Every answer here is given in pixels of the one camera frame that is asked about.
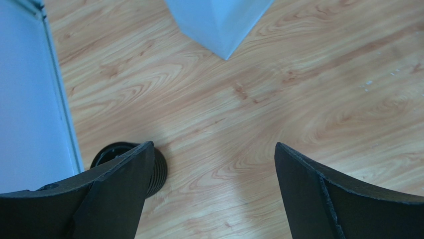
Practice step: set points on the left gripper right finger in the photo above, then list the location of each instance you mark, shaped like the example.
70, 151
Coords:
323, 203

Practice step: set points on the black coffee cup left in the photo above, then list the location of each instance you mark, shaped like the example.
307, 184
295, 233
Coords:
160, 169

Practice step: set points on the left aluminium frame post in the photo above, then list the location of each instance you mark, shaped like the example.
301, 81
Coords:
37, 9

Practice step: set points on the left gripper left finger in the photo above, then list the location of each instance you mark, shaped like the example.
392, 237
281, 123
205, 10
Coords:
105, 202

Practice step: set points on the white paper bag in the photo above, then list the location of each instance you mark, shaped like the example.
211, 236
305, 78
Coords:
218, 25

